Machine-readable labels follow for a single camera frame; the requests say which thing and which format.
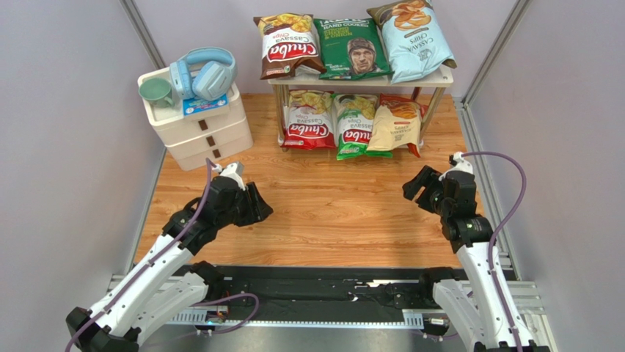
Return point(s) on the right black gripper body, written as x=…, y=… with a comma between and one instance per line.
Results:
x=432, y=188

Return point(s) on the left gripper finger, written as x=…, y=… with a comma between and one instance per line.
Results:
x=260, y=209
x=247, y=218

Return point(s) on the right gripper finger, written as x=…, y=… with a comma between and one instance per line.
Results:
x=428, y=177
x=414, y=188

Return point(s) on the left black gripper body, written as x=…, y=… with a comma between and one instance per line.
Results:
x=242, y=209

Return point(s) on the cream orange cassava chips bag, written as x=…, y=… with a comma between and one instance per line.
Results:
x=397, y=123

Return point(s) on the green Chuba chips bag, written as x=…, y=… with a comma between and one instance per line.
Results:
x=354, y=125

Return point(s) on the light blue cassava chips bag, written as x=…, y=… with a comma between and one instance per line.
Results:
x=413, y=39

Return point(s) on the dark green chips bag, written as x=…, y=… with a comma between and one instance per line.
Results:
x=351, y=49

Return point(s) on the brown Chuba chips bag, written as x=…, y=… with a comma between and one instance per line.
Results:
x=288, y=42

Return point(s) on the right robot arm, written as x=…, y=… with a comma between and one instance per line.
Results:
x=488, y=320

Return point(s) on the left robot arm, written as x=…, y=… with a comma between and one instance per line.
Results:
x=125, y=318

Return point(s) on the white two-tier shelf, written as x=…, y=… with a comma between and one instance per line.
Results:
x=440, y=80

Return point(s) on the red Chuba chips bag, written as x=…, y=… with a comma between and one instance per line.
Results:
x=309, y=124

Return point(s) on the white three-drawer organizer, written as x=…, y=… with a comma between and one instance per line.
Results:
x=215, y=135

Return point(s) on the blue sticker card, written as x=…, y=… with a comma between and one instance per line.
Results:
x=196, y=106

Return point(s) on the light blue headphones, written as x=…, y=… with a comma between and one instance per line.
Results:
x=205, y=73

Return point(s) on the green ceramic mug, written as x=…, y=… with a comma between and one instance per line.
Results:
x=157, y=92

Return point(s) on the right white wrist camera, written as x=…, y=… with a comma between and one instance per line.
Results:
x=458, y=163

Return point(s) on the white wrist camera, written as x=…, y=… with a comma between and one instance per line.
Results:
x=458, y=163
x=233, y=171

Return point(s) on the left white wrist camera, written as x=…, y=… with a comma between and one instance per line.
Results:
x=233, y=171

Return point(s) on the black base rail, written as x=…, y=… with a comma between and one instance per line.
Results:
x=325, y=295

